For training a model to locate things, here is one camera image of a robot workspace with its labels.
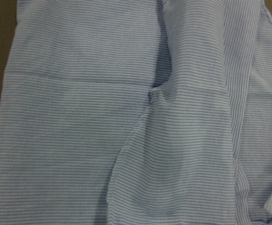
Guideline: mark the light blue striped shirt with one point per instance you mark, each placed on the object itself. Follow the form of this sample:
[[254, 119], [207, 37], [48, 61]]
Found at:
[[138, 112]]

